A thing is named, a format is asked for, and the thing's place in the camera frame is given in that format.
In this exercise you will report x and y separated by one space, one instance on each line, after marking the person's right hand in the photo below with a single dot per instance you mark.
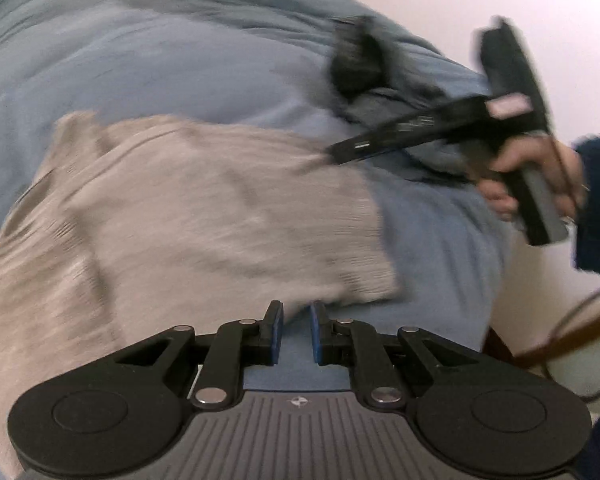
560 170

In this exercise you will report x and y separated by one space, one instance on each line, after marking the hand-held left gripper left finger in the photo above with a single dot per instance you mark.
277 335

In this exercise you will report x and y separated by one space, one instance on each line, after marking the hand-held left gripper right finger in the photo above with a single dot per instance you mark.
316 335

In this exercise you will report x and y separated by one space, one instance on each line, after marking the blue fleece blanket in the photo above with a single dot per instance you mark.
130 50

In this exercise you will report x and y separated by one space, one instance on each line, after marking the blue denim jeans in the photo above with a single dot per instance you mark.
380 105

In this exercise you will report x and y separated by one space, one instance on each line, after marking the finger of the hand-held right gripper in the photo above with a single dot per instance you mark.
405 127

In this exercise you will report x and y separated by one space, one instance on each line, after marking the gray knit sweater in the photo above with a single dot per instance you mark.
180 220

